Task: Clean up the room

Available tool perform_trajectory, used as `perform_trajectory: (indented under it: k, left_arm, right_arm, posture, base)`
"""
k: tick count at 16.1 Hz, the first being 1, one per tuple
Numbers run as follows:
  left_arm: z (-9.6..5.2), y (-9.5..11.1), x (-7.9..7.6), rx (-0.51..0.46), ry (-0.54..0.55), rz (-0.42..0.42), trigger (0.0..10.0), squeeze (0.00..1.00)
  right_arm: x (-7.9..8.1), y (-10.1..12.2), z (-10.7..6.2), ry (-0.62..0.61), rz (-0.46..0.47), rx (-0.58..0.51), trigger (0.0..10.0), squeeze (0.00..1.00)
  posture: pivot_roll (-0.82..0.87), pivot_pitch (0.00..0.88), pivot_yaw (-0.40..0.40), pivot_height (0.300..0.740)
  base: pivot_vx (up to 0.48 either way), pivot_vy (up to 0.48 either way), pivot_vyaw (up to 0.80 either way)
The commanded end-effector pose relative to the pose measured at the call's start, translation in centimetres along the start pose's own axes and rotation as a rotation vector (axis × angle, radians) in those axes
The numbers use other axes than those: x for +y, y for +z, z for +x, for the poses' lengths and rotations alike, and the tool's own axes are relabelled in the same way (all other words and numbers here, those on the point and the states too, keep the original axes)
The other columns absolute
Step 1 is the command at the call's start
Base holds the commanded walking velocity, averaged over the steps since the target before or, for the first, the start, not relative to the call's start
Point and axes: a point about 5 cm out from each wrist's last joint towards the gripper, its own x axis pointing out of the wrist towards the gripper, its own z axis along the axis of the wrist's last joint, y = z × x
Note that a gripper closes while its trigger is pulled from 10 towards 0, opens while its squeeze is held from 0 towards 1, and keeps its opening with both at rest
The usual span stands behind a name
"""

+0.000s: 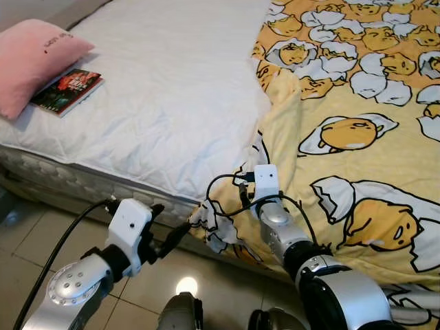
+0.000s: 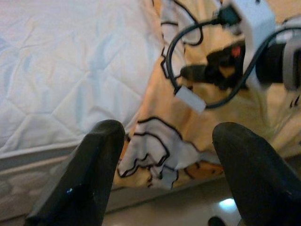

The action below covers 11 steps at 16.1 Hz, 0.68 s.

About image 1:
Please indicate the dark red-green paperback book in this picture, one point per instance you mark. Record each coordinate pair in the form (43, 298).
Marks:
(65, 93)

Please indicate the yellow cartoon egg blanket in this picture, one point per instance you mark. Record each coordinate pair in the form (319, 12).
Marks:
(405, 161)

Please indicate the pink pillow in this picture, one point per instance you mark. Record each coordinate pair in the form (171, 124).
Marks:
(34, 62)

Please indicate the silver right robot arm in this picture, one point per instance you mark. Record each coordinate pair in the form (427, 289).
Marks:
(344, 302)

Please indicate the grey robot left leg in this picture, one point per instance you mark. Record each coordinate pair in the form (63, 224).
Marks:
(180, 313)

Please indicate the grey robot leg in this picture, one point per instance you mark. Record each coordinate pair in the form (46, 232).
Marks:
(180, 313)
(275, 322)

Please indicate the grey robot right leg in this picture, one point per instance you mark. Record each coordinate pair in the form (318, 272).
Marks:
(275, 322)

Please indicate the bed with white sheet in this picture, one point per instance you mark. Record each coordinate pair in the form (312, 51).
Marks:
(172, 82)

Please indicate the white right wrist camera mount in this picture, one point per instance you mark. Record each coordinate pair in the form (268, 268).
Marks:
(266, 182)

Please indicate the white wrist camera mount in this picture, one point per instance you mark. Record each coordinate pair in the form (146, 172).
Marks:
(129, 223)
(266, 182)

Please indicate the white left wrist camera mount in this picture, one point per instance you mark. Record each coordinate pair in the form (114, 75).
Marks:
(129, 223)

